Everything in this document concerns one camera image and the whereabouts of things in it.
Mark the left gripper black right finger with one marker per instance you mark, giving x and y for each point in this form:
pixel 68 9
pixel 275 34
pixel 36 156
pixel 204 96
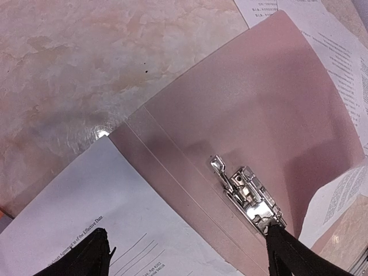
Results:
pixel 288 256

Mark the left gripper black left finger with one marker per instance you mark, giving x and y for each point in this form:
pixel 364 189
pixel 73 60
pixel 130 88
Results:
pixel 91 256

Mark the white printed sheet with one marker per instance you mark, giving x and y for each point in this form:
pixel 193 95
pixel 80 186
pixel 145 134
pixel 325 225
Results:
pixel 340 53
pixel 100 189
pixel 255 11

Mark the pink-brown file folder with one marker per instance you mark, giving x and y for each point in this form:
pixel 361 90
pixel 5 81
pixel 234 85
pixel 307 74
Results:
pixel 263 100

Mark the white sheet dense English text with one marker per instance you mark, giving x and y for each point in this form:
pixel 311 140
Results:
pixel 331 201

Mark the metal folder clip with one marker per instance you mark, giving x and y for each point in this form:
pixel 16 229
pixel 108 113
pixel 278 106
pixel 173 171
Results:
pixel 251 198

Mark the white printed sheet back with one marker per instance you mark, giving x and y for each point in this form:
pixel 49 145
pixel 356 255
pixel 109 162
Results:
pixel 255 11

